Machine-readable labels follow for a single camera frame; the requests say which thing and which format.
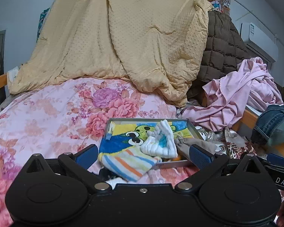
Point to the pink floral bedsheet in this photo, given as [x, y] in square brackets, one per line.
[66, 118]

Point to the white fluffy cloth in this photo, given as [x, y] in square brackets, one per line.
[114, 181]

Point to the white baby socks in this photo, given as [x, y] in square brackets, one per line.
[160, 142]

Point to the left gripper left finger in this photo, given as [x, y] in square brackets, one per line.
[76, 166]

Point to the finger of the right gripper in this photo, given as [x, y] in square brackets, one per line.
[275, 159]

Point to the colourful cartoon towel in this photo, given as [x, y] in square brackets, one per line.
[130, 164]

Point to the red gold brocade cloth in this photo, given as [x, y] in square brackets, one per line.
[228, 142]

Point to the pink crumpled cloth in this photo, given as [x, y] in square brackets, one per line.
[251, 84]

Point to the brown quilted blanket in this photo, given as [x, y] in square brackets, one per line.
[224, 50]

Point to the taupe drawstring pouch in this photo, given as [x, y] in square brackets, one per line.
[183, 145]

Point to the white air conditioner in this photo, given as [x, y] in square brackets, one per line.
[259, 42]

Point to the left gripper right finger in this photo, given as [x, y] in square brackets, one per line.
[208, 165]

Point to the blue denim jeans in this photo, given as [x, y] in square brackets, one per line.
[269, 128]

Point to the yellow quilted comforter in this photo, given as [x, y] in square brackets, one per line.
[157, 45]

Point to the grey shallow box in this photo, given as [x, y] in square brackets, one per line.
[125, 133]

